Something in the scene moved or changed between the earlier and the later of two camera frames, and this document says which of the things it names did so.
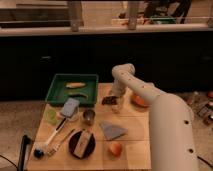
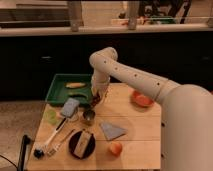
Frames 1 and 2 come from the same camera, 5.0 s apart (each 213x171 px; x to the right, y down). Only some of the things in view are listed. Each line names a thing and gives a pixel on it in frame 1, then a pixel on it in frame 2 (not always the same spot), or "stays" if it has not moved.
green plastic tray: [82, 87] stays
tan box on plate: [81, 144] stays
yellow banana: [75, 84] stays
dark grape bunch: [112, 100] to [94, 100]
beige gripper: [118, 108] to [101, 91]
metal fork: [57, 147] stays
